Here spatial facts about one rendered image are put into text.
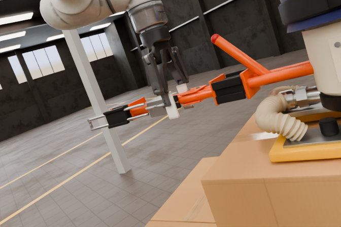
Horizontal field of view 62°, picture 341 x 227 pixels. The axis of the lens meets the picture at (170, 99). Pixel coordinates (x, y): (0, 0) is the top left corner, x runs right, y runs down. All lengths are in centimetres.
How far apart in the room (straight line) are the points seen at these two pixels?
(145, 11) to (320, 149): 47
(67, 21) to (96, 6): 8
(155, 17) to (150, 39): 5
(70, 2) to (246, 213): 57
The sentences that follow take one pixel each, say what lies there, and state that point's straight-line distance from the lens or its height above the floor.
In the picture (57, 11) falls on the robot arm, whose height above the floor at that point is 138.
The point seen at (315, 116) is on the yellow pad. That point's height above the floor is 96.
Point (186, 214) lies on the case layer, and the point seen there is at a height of 54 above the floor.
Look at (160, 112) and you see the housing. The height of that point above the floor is 106.
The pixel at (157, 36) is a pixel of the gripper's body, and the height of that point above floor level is 125.
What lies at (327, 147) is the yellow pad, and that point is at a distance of 53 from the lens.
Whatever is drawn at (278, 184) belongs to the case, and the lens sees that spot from 53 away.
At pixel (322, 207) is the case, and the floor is 89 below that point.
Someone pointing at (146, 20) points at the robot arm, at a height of 129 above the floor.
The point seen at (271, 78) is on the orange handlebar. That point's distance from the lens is 62.
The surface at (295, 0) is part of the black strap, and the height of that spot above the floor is 121.
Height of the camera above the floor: 119
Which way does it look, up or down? 8 degrees down
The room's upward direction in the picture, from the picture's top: 20 degrees counter-clockwise
